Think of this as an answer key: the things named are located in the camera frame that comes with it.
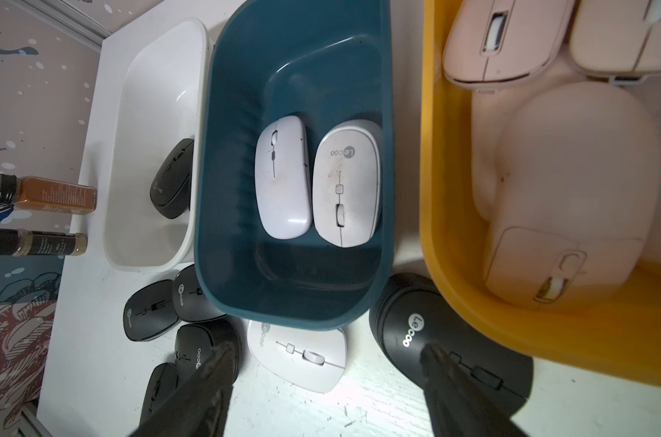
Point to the brown spice jar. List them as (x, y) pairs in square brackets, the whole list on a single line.
[(41, 194)]

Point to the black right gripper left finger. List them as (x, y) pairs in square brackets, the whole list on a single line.
[(200, 405)]

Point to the white mouse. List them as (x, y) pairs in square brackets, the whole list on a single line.
[(346, 183), (282, 180), (312, 360)]

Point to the black mouse top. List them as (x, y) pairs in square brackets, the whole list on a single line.
[(190, 302)]

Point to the dark spice jar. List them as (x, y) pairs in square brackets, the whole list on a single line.
[(21, 242)]

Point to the pink mouse bottom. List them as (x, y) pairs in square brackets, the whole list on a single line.
[(578, 172)]

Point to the teal storage box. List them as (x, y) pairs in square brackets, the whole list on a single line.
[(325, 62)]

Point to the white mouse top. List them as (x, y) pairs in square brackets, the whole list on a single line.
[(312, 360)]

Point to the white storage box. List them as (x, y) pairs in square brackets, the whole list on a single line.
[(162, 101)]

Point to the yellow storage box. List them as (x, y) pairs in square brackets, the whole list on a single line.
[(621, 337)]

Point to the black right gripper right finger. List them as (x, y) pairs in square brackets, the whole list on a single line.
[(456, 406)]

